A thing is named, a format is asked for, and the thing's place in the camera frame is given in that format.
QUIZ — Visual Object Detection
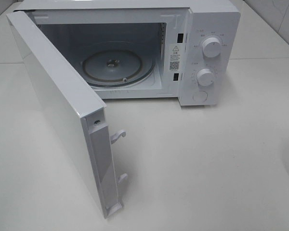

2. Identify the round white door button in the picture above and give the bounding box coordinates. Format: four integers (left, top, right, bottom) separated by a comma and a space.
193, 90, 208, 103

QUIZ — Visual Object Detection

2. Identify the white microwave door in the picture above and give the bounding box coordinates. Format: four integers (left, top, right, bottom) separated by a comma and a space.
7, 11, 128, 218

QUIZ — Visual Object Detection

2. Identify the glass microwave turntable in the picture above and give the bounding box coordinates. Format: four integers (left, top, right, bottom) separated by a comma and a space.
80, 41, 156, 88

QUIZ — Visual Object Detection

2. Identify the white microwave oven body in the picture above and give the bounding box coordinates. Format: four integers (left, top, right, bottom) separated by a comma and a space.
13, 0, 240, 106

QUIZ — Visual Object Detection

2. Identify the white microwave knob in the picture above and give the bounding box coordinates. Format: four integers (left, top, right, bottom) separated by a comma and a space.
201, 36, 222, 58
196, 68, 215, 87

